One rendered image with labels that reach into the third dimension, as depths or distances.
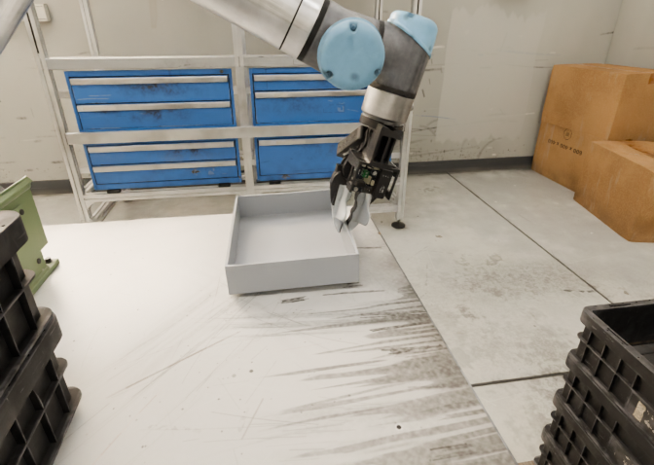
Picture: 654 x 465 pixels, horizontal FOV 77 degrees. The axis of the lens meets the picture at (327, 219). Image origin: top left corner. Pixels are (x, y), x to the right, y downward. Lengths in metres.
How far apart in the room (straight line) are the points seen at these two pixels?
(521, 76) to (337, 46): 3.07
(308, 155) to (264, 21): 1.71
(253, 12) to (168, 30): 2.48
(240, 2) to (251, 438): 0.45
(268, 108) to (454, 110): 1.64
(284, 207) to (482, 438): 0.57
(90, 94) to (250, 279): 1.70
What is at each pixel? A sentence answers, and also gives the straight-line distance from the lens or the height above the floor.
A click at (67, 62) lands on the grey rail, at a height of 0.92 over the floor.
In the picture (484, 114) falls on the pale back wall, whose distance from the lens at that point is 3.43.
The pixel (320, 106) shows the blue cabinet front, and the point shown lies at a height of 0.70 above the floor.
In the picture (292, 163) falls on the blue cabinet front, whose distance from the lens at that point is 2.18.
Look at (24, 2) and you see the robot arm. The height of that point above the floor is 1.10.
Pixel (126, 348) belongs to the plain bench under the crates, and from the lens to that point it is 0.62.
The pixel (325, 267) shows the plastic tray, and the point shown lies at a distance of 0.63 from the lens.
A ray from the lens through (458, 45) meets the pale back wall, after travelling 3.24.
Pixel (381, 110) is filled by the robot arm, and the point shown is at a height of 0.96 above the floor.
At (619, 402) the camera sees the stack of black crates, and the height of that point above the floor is 0.49.
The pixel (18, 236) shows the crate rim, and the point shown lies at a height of 0.92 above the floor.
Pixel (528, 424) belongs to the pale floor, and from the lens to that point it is 1.50.
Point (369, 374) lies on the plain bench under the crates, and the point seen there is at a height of 0.70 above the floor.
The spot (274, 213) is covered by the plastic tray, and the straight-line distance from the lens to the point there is 0.87.
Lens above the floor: 1.08
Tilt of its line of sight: 26 degrees down
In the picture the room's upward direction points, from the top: straight up
